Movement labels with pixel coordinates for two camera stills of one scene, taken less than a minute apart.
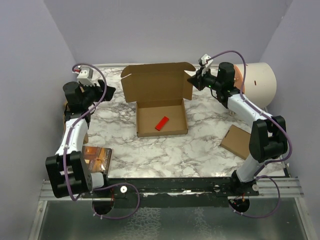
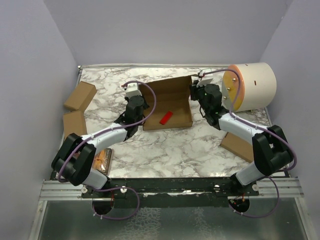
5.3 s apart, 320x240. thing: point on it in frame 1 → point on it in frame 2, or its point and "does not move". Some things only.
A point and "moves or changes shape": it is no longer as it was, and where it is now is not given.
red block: (162, 123) → (166, 117)
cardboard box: (159, 90) moves or changes shape
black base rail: (171, 192) does not move
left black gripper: (99, 89) → (146, 106)
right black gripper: (197, 81) → (193, 89)
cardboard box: (237, 141) does not move
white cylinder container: (260, 83) does not move
